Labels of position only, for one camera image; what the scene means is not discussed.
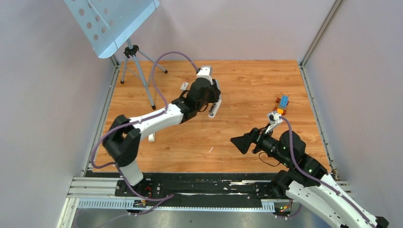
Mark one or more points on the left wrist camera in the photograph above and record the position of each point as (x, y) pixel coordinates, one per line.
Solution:
(206, 73)

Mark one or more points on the small white staple box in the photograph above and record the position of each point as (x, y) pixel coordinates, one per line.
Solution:
(184, 86)

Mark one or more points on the light blue music stand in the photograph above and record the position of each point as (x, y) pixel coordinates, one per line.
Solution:
(109, 24)

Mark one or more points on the white stapler tray piece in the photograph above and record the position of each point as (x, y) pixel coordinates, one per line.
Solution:
(152, 137)

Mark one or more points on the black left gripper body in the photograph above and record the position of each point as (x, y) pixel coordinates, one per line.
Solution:
(211, 96)

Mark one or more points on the light blue white stapler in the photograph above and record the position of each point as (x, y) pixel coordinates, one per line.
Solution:
(214, 109)

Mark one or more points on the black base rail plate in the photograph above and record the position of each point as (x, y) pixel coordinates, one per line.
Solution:
(213, 190)

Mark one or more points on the colourful toy block car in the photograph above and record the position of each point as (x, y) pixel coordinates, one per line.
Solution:
(282, 103)

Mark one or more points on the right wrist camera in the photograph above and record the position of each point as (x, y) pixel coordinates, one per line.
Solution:
(275, 119)

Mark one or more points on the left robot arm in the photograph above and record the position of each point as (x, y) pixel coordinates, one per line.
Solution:
(124, 137)

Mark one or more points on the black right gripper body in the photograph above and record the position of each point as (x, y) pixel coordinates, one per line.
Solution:
(254, 136)

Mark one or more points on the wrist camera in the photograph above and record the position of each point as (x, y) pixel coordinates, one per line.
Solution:
(275, 119)
(206, 73)

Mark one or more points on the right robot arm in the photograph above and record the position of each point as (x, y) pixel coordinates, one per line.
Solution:
(328, 201)

